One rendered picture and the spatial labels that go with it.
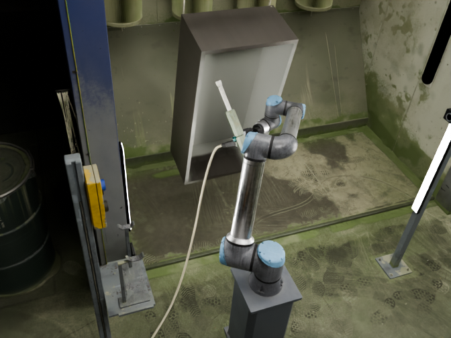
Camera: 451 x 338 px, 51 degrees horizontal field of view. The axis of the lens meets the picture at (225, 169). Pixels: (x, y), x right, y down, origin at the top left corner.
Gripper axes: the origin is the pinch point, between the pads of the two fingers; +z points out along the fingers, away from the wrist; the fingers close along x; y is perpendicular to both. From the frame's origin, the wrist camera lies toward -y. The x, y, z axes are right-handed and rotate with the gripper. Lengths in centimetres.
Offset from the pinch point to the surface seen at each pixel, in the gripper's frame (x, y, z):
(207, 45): 56, -5, -1
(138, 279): -38, 8, 85
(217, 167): -27, 79, -34
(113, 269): -31, 20, 91
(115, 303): -41, 6, 102
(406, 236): -116, -19, -94
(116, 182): 8, 26, 66
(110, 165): 18, 19, 68
